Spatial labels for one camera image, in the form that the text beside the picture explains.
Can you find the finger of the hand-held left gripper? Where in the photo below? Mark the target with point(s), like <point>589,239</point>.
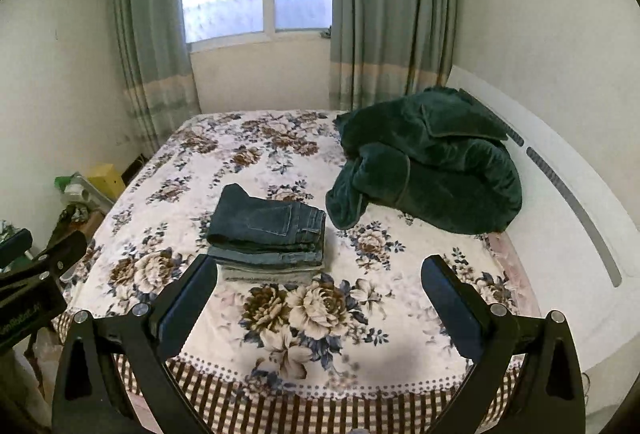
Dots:
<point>62,254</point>
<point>14,248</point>

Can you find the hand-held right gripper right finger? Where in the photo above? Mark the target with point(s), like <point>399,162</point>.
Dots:
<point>450,309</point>

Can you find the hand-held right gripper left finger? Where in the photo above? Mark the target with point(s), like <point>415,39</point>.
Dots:
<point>182,309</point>

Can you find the dark blue denim pants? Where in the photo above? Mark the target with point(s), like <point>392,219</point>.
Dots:
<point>260,219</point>

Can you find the stack of folded pants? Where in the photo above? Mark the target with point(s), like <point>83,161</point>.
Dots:
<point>270,264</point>

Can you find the brown cabinet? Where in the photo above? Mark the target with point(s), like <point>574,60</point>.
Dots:
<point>92,224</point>

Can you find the bed with floral bedspread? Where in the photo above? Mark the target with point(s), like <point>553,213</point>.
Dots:
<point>400,274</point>

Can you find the green packet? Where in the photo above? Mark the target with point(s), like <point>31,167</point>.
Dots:
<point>64,184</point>

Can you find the yellow box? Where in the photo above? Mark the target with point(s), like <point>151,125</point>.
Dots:
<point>107,181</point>

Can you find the white curved headboard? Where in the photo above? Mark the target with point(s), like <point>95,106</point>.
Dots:
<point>560,254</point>

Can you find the dark green velvet blanket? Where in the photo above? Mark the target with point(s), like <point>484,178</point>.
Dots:
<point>440,164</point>

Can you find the grey-green curtain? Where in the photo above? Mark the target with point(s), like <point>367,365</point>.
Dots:
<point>150,39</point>
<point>390,14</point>

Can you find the small dark windowsill object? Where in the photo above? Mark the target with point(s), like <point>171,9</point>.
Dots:
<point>326,33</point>

